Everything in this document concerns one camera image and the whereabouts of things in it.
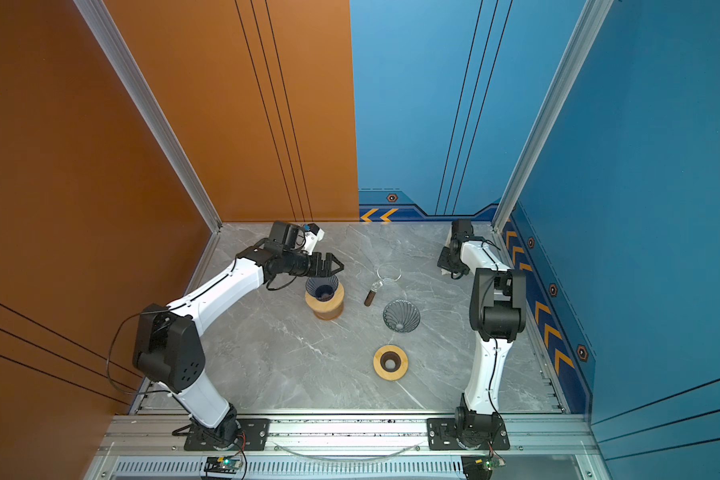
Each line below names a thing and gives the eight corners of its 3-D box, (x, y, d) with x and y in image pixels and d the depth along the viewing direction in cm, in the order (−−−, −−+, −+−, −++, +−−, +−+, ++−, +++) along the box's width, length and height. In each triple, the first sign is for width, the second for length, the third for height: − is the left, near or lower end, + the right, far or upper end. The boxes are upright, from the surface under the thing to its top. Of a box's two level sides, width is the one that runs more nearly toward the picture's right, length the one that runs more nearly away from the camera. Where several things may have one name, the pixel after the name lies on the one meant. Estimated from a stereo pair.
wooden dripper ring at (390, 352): (373, 380, 84) (373, 377, 82) (373, 349, 89) (373, 345, 87) (408, 380, 84) (409, 377, 82) (406, 349, 89) (407, 345, 87)
